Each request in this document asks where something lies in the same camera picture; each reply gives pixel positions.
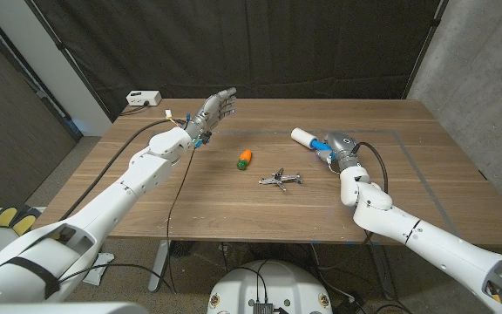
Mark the black power cord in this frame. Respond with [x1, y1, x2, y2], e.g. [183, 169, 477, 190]
[119, 102, 150, 117]

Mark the grey table leg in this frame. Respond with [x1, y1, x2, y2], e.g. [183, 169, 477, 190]
[369, 243, 398, 302]
[148, 239, 173, 292]

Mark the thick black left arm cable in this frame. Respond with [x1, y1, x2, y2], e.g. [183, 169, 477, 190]
[58, 118, 187, 222]

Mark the orange green toy carrot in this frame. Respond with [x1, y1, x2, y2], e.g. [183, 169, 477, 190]
[236, 149, 253, 171]

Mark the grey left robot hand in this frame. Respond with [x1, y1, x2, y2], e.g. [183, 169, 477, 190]
[184, 86, 238, 140]

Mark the yellow black foot pedal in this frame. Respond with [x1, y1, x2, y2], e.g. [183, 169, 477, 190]
[0, 205, 19, 228]
[10, 208, 43, 236]

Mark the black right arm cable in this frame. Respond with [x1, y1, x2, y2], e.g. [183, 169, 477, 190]
[320, 141, 390, 271]

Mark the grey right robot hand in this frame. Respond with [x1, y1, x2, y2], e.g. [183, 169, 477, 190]
[318, 132, 363, 174]

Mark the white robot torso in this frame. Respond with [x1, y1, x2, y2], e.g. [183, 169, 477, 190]
[207, 260, 334, 314]

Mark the white lint roller blue handle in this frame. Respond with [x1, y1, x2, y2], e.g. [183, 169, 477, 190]
[290, 127, 335, 154]

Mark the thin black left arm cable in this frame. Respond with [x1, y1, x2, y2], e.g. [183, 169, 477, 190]
[57, 146, 198, 293]

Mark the white power outlet box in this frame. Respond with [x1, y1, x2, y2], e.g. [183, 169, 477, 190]
[125, 90, 163, 107]

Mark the black backdrop stand pole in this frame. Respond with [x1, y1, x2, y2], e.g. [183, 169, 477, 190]
[401, 0, 449, 100]
[24, 0, 115, 122]

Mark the white floor device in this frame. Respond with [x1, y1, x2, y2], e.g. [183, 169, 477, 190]
[83, 251, 116, 287]

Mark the black backdrop curtain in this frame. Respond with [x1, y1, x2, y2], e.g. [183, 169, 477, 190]
[31, 0, 444, 121]

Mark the black floor adapter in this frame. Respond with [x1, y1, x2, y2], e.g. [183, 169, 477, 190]
[332, 296, 368, 314]

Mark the silver toy airplane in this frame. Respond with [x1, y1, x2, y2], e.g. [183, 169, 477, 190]
[258, 167, 303, 192]

